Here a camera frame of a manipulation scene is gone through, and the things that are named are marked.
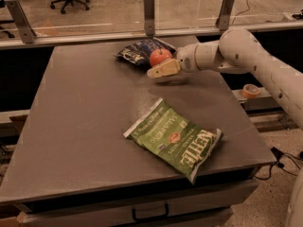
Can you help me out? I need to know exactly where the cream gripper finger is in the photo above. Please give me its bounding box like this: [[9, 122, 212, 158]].
[[147, 59, 181, 79]]

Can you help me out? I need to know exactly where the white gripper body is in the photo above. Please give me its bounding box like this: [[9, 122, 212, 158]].
[[176, 44, 198, 73]]

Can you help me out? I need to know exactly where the red apple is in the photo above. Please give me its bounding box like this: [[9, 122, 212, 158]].
[[150, 48, 172, 67]]

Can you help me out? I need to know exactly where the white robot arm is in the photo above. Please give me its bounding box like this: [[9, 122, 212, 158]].
[[148, 29, 303, 227]]

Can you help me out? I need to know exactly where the blue chip bag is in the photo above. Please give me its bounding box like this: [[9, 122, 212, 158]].
[[116, 37, 176, 66]]

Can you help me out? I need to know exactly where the green jalapeno chip bag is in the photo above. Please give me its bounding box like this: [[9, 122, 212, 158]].
[[123, 98, 223, 184]]

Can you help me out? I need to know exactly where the orange tape roll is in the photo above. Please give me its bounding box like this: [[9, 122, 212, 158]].
[[242, 84, 260, 98]]

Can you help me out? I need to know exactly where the right metal glass bracket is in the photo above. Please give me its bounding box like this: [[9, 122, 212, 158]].
[[216, 0, 235, 31]]

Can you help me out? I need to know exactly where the metal glass bracket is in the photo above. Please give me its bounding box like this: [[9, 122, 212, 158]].
[[144, 0, 155, 36], [5, 0, 36, 44], [216, 0, 235, 31]]

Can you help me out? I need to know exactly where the middle metal glass bracket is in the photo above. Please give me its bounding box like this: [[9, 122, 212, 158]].
[[144, 0, 155, 36]]

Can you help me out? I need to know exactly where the black floor cable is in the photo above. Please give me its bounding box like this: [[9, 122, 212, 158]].
[[254, 147, 303, 181]]

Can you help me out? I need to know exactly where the metal window rail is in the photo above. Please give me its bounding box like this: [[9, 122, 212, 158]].
[[0, 21, 303, 50]]

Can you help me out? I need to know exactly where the grey drawer with black handle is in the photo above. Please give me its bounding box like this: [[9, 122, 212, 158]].
[[18, 179, 258, 227]]

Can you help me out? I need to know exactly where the left metal glass bracket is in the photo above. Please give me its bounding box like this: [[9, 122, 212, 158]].
[[5, 0, 36, 44]]

